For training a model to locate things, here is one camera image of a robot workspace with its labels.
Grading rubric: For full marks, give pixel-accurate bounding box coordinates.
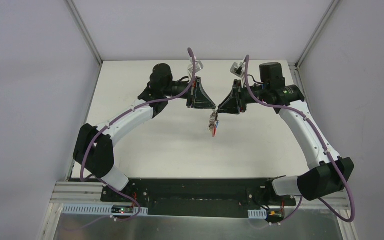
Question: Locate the keyring with coloured keys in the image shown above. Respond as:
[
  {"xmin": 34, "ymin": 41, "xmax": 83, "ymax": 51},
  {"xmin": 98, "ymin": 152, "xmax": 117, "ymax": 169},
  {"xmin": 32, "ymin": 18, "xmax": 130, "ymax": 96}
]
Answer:
[{"xmin": 208, "ymin": 110, "xmax": 220, "ymax": 138}]

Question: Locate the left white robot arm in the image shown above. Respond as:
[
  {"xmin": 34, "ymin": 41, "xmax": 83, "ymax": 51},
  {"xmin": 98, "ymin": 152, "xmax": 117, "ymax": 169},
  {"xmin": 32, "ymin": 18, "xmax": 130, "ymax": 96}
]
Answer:
[{"xmin": 73, "ymin": 61, "xmax": 217, "ymax": 203}]

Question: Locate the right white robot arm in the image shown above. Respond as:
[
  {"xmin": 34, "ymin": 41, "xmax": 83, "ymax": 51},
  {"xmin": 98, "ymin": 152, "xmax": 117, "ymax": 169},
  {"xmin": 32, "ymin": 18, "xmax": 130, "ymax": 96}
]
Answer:
[{"xmin": 218, "ymin": 62, "xmax": 354, "ymax": 205}]

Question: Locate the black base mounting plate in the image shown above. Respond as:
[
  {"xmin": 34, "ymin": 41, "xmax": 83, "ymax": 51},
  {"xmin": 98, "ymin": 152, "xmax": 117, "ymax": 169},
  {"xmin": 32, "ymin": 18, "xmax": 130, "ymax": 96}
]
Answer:
[{"xmin": 100, "ymin": 178, "xmax": 297, "ymax": 218}]

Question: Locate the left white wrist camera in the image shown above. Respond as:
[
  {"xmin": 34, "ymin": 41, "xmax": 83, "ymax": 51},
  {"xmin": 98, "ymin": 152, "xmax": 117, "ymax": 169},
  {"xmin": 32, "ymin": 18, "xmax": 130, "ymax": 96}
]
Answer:
[{"xmin": 187, "ymin": 60, "xmax": 204, "ymax": 77}]

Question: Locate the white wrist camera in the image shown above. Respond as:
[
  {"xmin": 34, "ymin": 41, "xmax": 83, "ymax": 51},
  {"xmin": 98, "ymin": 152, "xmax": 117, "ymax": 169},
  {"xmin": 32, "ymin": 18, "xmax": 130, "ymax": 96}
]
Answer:
[
  {"xmin": 187, "ymin": 60, "xmax": 204, "ymax": 77},
  {"xmin": 230, "ymin": 61, "xmax": 245, "ymax": 78}
]

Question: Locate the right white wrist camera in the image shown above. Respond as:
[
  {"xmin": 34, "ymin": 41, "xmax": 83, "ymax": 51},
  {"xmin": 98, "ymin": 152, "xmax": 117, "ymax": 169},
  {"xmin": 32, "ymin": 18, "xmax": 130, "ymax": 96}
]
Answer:
[{"xmin": 230, "ymin": 61, "xmax": 245, "ymax": 78}]

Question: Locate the aluminium frame rail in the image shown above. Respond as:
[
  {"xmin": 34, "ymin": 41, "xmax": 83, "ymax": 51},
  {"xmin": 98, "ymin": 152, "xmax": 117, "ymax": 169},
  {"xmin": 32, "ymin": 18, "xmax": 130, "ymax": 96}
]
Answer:
[{"xmin": 50, "ymin": 181, "xmax": 351, "ymax": 210}]

